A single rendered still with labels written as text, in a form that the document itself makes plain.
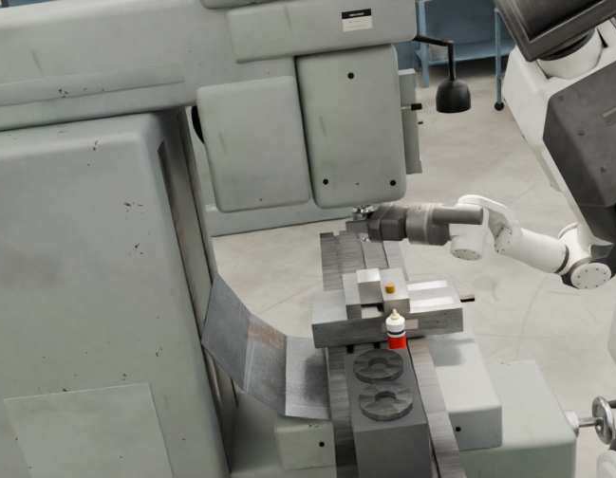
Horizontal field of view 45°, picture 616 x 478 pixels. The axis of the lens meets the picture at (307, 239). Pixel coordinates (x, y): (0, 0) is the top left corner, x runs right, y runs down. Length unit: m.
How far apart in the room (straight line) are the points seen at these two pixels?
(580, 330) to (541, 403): 1.63
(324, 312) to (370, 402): 0.54
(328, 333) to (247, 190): 0.46
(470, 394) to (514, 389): 0.24
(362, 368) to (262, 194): 0.39
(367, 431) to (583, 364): 2.14
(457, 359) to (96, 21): 1.09
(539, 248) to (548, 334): 1.90
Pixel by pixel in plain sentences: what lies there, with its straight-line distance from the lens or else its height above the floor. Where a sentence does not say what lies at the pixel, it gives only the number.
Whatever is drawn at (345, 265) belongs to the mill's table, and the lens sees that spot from 2.12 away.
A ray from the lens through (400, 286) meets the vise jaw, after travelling 1.77.
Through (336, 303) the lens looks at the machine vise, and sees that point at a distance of 1.81.
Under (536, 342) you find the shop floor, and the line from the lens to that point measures 3.42.
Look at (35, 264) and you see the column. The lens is 1.48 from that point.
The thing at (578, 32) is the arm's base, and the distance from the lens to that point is 1.09.
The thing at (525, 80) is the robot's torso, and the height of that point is 1.61.
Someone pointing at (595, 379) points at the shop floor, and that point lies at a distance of 3.23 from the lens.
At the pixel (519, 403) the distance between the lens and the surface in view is 1.91.
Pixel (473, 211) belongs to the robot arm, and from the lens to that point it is 1.48.
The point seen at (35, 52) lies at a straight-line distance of 1.46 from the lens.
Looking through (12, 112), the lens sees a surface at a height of 1.60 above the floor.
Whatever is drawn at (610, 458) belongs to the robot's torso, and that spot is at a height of 1.06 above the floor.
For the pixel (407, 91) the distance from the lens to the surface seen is 1.51.
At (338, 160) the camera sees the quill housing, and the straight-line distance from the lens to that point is 1.46.
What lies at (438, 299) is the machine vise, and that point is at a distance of 1.79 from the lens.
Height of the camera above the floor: 1.91
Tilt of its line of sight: 25 degrees down
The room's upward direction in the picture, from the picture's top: 8 degrees counter-clockwise
